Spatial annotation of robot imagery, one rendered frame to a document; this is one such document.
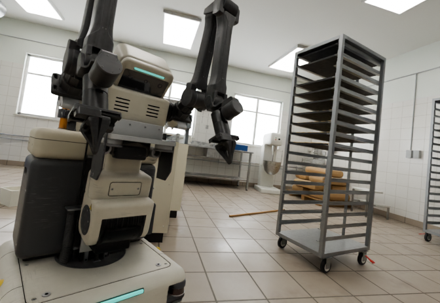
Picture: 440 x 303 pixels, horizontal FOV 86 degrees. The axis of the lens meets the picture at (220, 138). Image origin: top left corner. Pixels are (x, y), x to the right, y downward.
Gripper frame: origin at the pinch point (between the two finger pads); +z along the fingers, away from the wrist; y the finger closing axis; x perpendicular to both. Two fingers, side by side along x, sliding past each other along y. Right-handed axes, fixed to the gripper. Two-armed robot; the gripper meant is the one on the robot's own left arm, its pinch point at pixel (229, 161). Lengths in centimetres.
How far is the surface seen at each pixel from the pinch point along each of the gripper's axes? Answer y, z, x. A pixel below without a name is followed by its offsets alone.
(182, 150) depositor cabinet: 94, -74, 148
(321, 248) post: 122, 46, 40
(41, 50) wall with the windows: -11, -412, 433
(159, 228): 45, 6, 130
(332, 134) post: 123, -29, 1
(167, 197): 47, -16, 117
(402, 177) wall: 453, -4, 22
